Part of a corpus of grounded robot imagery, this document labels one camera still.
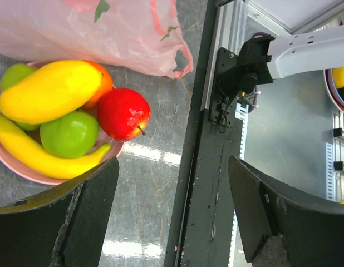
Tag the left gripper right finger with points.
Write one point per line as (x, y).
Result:
(281, 225)

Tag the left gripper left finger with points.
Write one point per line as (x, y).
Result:
(62, 226)

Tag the green fake apple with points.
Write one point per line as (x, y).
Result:
(71, 135)

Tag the yellow fake banana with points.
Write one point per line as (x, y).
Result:
(33, 155)

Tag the red fake fruit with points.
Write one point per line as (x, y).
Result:
(123, 114)

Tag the yellow fake mango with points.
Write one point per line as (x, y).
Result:
(52, 91)

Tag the fake orange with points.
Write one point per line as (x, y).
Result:
(105, 86)

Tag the green fake pear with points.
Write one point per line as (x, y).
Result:
(13, 75)

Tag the pink plastic bag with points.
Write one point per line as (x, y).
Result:
(144, 36)

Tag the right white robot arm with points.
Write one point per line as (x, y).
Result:
(265, 59)

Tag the pink plate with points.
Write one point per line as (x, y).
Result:
(22, 170)

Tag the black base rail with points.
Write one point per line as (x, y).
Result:
(202, 221)

